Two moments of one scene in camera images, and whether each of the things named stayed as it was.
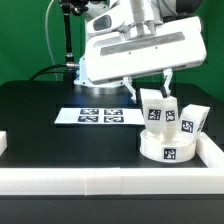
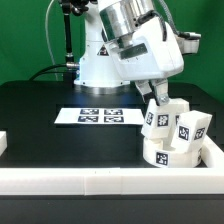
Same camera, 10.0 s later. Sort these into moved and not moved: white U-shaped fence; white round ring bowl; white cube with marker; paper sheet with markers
Moved: white round ring bowl; white cube with marker
Not moved: white U-shaped fence; paper sheet with markers
